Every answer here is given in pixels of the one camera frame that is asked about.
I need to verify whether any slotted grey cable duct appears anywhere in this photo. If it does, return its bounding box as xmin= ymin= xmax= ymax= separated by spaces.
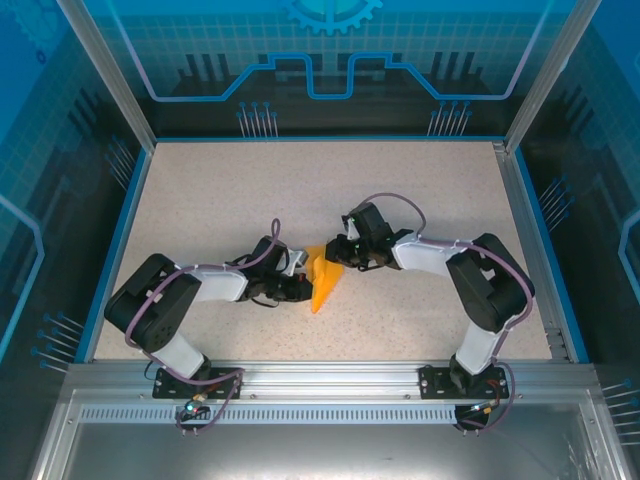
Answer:
xmin=77 ymin=405 xmax=464 ymax=426

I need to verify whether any brushed metal panel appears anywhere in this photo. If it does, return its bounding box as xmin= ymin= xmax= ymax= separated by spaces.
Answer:
xmin=29 ymin=389 xmax=631 ymax=480

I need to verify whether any orange square paper sheet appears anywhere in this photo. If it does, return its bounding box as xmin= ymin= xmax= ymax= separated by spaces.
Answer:
xmin=304 ymin=242 xmax=346 ymax=315

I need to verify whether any aluminium side rail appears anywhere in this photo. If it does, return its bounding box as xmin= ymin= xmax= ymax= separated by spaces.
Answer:
xmin=492 ymin=141 xmax=574 ymax=362

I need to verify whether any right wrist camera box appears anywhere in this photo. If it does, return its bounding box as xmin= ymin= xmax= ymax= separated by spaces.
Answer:
xmin=341 ymin=213 xmax=361 ymax=244

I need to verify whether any aluminium mounting rail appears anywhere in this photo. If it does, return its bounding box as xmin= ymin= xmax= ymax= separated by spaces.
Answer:
xmin=64 ymin=359 xmax=599 ymax=401

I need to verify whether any aluminium frame post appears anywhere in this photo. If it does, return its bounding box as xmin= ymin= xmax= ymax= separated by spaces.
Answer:
xmin=503 ymin=0 xmax=605 ymax=154
xmin=56 ymin=0 xmax=157 ymax=151

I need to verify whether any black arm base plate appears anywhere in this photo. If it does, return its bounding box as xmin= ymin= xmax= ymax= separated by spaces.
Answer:
xmin=152 ymin=366 xmax=245 ymax=400
xmin=418 ymin=363 xmax=511 ymax=400

